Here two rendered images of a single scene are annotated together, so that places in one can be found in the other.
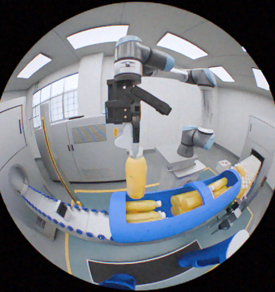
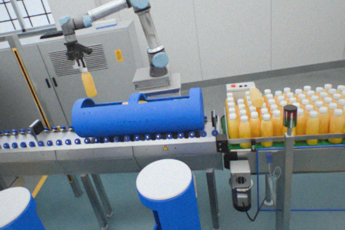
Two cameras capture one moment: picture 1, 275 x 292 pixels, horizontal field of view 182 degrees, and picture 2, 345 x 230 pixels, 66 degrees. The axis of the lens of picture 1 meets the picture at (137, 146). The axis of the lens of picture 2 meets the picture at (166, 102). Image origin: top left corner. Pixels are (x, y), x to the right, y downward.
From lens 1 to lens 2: 1.69 m
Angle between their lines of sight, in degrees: 17
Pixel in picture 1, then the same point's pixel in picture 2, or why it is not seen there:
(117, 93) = (70, 48)
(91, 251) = not seen: outside the picture
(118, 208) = (79, 101)
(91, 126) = not seen: hidden behind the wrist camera
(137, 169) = (84, 77)
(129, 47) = (64, 28)
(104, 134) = (103, 59)
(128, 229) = (80, 111)
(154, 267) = not seen: outside the picture
